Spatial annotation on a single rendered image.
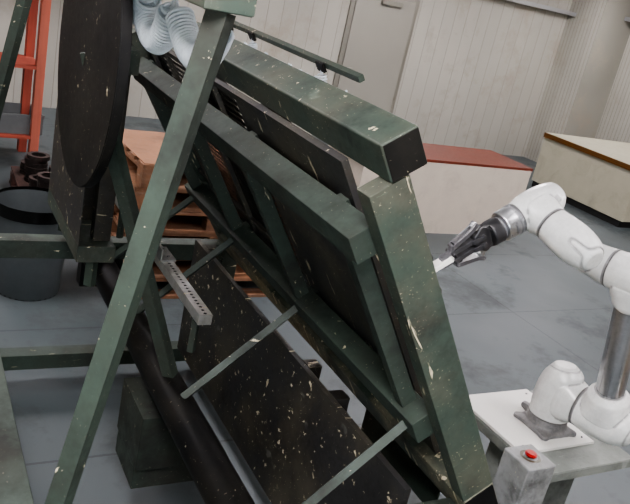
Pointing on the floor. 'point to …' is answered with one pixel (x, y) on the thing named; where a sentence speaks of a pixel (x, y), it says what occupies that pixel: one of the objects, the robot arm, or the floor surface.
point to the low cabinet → (599, 177)
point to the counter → (459, 185)
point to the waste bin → (12, 275)
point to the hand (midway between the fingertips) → (440, 263)
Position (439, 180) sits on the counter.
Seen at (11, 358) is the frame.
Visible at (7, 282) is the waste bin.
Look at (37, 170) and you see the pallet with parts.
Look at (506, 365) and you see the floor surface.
